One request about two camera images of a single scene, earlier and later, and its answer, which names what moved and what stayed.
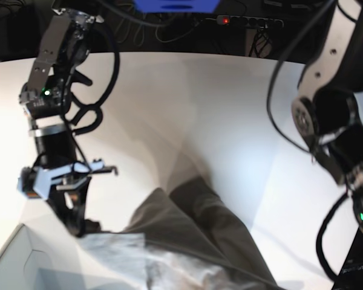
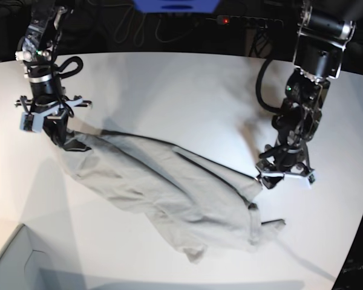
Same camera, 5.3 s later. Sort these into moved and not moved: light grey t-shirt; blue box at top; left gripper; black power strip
Moved: left gripper; light grey t-shirt
Not moved: blue box at top; black power strip
